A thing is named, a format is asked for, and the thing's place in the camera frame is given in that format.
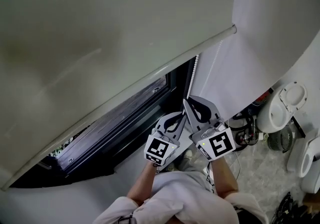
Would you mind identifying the black cable bundle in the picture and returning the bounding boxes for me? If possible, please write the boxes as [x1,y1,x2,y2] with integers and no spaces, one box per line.
[273,191,301,224]

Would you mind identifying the person's white shirt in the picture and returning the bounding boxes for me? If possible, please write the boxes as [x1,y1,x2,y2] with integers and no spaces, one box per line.
[92,170,268,224]

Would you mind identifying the person's left shoe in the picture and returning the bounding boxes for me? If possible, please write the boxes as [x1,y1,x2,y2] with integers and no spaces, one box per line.
[164,161,176,173]

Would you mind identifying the white elongated toilet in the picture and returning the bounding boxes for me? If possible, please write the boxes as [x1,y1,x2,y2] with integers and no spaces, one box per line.
[286,127,320,178]

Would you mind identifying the person's shoe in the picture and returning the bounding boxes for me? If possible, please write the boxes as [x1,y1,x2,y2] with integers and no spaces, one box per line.
[164,161,176,173]
[178,149,194,171]

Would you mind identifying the grey round fan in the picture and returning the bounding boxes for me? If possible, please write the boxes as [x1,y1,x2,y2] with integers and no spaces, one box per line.
[267,126,294,153]

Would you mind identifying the red vacuum cleaner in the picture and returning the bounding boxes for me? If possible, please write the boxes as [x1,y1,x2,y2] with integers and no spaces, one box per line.
[251,89,275,111]

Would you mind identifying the black baseboard strip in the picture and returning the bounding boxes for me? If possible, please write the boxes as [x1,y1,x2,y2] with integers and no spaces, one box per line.
[292,115,307,139]

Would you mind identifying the person's right shoe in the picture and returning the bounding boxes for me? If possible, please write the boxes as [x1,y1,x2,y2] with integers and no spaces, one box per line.
[178,149,194,171]

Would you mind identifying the white roller blind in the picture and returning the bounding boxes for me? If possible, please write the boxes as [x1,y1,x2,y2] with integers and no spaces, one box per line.
[0,0,238,191]

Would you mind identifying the white round toilet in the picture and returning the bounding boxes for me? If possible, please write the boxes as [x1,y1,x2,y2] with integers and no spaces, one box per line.
[256,81,308,133]

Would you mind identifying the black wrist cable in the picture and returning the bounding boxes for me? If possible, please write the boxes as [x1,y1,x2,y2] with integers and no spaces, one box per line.
[205,162,216,194]

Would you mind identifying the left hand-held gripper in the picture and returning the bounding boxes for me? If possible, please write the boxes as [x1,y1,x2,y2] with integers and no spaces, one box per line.
[143,111,188,168]

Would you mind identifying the green shrubs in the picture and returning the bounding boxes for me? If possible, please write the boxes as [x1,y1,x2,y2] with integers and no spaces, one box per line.
[49,137,74,158]

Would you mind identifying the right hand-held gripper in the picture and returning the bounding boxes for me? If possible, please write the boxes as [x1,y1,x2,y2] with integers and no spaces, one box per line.
[182,95,237,163]

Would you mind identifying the person's right forearm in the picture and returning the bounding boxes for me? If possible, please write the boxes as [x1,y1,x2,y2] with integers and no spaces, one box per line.
[208,154,240,198]

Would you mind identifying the person's left forearm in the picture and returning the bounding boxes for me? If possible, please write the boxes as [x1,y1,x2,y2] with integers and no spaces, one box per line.
[126,161,157,205]

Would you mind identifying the white bead pull chain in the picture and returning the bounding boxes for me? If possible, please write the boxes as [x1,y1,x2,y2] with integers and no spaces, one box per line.
[184,0,243,102]

